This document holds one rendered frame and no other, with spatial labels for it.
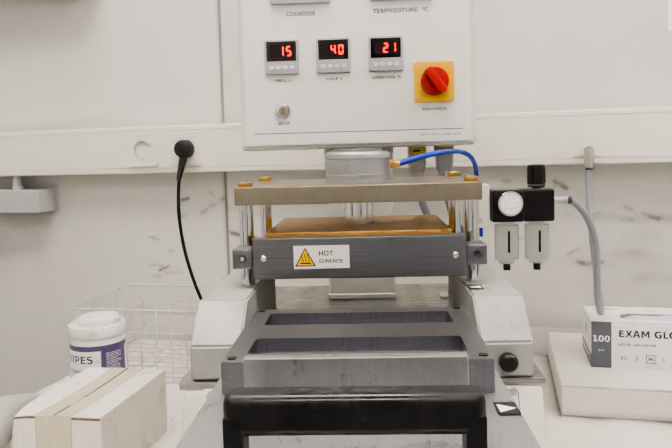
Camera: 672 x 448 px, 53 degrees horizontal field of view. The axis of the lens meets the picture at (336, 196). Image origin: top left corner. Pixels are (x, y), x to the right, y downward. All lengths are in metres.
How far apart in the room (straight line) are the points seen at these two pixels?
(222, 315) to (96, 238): 0.95
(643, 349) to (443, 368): 0.74
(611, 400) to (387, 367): 0.67
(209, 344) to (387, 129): 0.42
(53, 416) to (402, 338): 0.49
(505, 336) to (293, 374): 0.27
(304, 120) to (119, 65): 0.70
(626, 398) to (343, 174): 0.55
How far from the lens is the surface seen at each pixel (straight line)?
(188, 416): 0.69
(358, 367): 0.47
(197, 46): 1.50
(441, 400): 0.40
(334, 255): 0.73
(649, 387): 1.11
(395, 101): 0.96
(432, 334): 0.57
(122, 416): 0.94
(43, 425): 0.93
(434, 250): 0.74
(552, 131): 1.30
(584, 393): 1.09
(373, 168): 0.79
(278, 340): 0.57
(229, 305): 0.70
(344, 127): 0.96
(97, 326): 1.13
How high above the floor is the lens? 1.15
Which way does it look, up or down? 4 degrees down
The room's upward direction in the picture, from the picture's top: 2 degrees counter-clockwise
